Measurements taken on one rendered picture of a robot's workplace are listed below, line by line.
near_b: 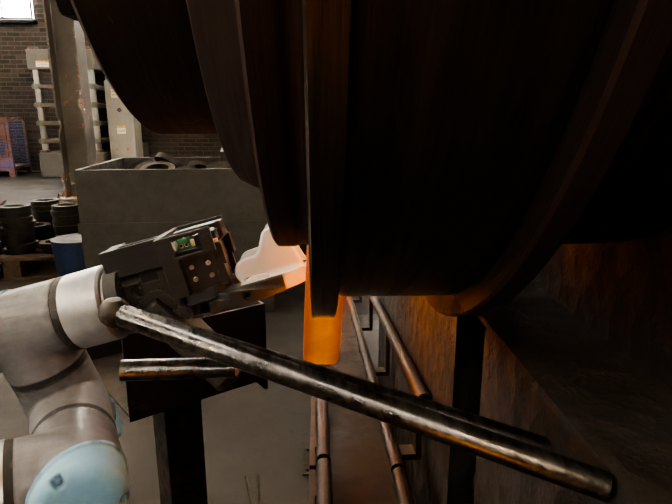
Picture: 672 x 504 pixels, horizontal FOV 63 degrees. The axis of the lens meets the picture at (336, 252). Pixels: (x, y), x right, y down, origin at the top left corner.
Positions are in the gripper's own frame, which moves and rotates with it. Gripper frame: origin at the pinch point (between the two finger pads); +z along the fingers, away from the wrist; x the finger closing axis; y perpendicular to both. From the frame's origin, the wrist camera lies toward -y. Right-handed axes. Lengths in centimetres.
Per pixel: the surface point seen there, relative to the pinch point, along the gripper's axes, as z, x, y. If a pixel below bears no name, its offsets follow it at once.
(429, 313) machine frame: 8.2, -8.4, -4.4
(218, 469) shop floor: -50, 89, -72
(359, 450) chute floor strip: -1.4, -1.3, -19.7
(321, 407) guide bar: -3.7, -2.6, -13.3
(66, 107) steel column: -277, 627, 115
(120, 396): -33.3, 19.2, -15.2
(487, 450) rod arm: 5.9, -35.7, 0.9
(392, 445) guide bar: 2.2, -8.8, -15.3
